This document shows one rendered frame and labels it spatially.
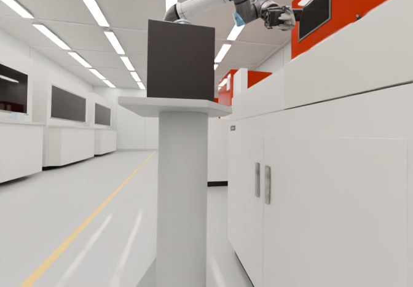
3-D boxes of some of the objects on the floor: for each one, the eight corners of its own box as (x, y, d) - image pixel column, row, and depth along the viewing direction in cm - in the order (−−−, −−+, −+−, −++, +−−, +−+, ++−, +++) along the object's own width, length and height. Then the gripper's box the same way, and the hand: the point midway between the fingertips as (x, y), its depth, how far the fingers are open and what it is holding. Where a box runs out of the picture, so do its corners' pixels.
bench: (96, 158, 547) (97, 90, 550) (59, 170, 370) (62, 69, 373) (53, 159, 527) (55, 87, 531) (-6, 171, 350) (-3, 64, 354)
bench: (117, 152, 763) (118, 102, 767) (101, 157, 586) (102, 93, 590) (88, 152, 744) (89, 101, 747) (61, 157, 567) (63, 91, 570)
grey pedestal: (-24, 547, 33) (-9, 83, 35) (89, 314, 77) (93, 112, 78) (251, 469, 42) (254, 96, 43) (212, 298, 85) (214, 115, 86)
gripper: (259, 23, 92) (276, 40, 78) (262, 2, 86) (280, 15, 71) (276, 21, 93) (296, 37, 78) (280, -1, 86) (302, 11, 71)
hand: (294, 24), depth 75 cm, fingers closed
